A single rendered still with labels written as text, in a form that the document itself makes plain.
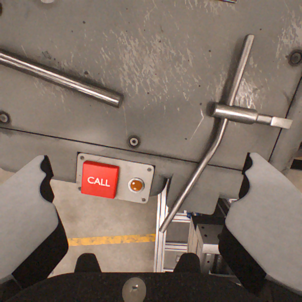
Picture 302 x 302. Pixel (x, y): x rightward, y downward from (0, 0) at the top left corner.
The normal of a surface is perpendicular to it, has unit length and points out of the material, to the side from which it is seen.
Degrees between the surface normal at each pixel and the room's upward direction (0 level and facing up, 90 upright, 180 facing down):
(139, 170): 0
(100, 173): 0
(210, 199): 0
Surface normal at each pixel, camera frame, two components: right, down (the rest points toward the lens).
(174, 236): -0.04, 0.27
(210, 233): 0.04, -0.96
